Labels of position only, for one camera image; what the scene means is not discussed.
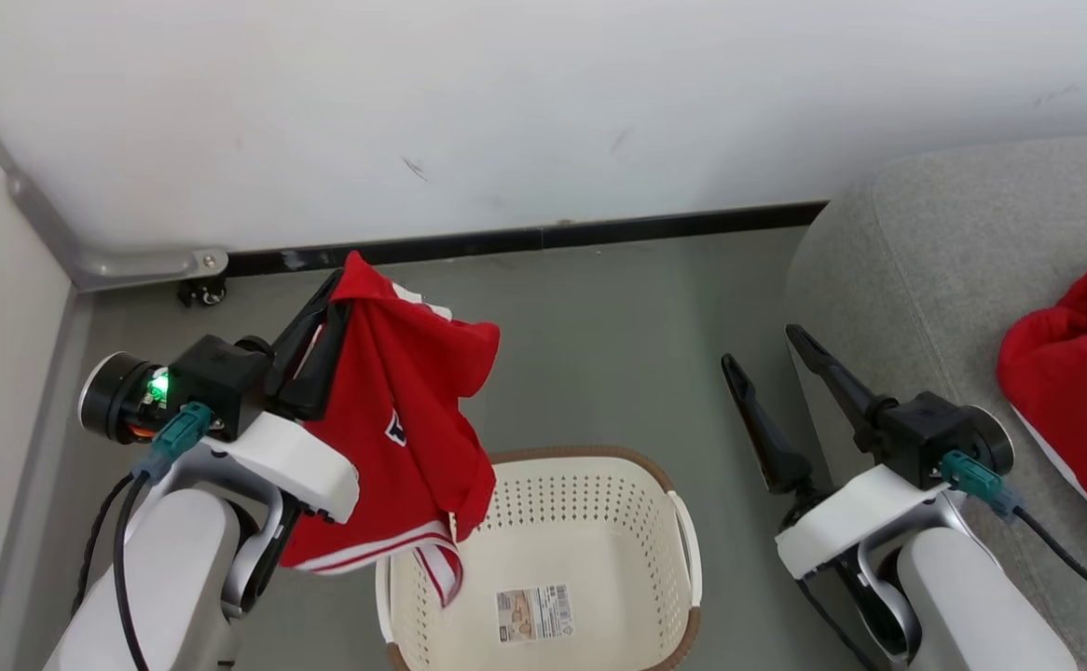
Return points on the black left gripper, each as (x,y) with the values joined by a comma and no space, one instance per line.
(222,382)

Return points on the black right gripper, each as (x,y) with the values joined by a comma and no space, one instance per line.
(921,433)

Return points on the red jersey with white trim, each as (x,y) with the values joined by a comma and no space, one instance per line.
(404,401)

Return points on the plain red garment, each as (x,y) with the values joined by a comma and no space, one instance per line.
(1075,373)

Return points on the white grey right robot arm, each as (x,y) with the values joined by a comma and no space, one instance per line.
(972,606)

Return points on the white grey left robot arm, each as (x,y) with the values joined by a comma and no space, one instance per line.
(171,559)

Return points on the white perforated laundry basket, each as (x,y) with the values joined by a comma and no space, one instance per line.
(553,531)

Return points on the printed paper basket label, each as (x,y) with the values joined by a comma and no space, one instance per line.
(534,613)

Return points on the small black caster wheel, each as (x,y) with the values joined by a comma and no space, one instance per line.
(203,293)

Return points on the light grey fabric sofa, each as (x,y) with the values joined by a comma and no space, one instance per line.
(926,270)

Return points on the dark baseboard strip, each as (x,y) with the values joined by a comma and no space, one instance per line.
(599,231)

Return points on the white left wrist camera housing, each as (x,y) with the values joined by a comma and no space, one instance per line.
(292,461)

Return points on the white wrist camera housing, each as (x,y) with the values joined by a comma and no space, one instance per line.
(846,522)
(292,461)

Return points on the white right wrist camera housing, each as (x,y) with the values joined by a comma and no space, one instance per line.
(846,522)

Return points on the metal partition frame with caster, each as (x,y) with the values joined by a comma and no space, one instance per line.
(124,264)

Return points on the grey partition base rail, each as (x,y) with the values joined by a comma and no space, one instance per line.
(31,485)

